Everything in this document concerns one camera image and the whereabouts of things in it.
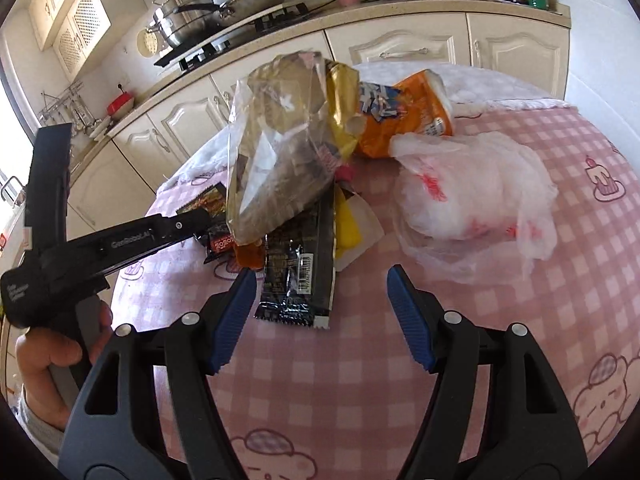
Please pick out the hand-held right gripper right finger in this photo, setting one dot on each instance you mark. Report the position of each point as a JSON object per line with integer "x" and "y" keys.
{"x": 412, "y": 315}

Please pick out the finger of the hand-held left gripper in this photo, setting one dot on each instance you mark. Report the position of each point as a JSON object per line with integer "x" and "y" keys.
{"x": 50, "y": 185}
{"x": 190, "y": 222}

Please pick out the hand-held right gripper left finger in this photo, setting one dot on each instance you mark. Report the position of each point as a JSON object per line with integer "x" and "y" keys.
{"x": 232, "y": 320}

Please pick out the dark printed packet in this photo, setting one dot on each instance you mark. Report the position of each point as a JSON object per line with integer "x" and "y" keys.
{"x": 200, "y": 200}

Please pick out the dark red small wrapper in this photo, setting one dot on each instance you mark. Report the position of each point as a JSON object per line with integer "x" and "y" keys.
{"x": 220, "y": 245}

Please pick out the amber wrapper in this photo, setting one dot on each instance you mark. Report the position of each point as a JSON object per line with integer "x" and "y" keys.
{"x": 247, "y": 257}

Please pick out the black snack wrapper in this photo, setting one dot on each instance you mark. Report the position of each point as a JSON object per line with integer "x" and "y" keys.
{"x": 290, "y": 280}

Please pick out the crinkled clear plastic bag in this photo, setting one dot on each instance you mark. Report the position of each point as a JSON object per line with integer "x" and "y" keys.
{"x": 280, "y": 160}

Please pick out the yellow white wrapper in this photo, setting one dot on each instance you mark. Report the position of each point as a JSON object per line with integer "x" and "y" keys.
{"x": 347, "y": 220}

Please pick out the white plastic bag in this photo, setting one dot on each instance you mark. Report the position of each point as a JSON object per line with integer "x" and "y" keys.
{"x": 475, "y": 195}

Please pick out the gold foil wrapper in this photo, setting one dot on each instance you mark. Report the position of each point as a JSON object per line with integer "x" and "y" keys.
{"x": 342, "y": 100}

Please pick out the orange snack bag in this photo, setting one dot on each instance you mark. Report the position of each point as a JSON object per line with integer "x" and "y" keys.
{"x": 415, "y": 110}

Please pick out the person's left forearm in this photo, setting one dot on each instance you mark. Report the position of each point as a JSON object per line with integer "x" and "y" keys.
{"x": 37, "y": 425}

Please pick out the person's left hand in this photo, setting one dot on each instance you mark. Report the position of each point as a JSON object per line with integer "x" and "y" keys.
{"x": 42, "y": 355}

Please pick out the sliding window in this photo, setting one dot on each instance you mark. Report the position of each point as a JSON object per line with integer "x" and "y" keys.
{"x": 10, "y": 150}

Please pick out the stacked white bowls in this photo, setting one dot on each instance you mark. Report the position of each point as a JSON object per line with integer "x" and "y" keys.
{"x": 100, "y": 130}

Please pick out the steel utensil rack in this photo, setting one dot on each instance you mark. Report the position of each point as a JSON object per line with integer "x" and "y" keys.
{"x": 60, "y": 102}

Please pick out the pink checked tablecloth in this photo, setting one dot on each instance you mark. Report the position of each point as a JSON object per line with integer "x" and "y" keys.
{"x": 500, "y": 335}

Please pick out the cream lattice door cabinet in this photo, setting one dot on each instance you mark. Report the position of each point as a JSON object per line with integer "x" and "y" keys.
{"x": 87, "y": 20}

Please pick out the cream perforated colander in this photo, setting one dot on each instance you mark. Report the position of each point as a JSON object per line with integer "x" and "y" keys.
{"x": 147, "y": 45}

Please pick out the steel steamer pot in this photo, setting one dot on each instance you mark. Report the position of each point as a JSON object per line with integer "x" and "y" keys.
{"x": 185, "y": 20}

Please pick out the black glass gas hob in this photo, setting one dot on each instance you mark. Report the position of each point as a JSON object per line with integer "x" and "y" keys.
{"x": 287, "y": 12}

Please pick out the beige kitchen countertop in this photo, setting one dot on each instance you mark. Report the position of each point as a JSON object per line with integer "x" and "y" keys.
{"x": 400, "y": 2}

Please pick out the white wall socket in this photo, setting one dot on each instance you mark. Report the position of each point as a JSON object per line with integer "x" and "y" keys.
{"x": 122, "y": 86}

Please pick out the cream upper wall cabinets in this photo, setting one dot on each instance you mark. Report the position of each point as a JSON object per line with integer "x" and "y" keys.
{"x": 47, "y": 10}

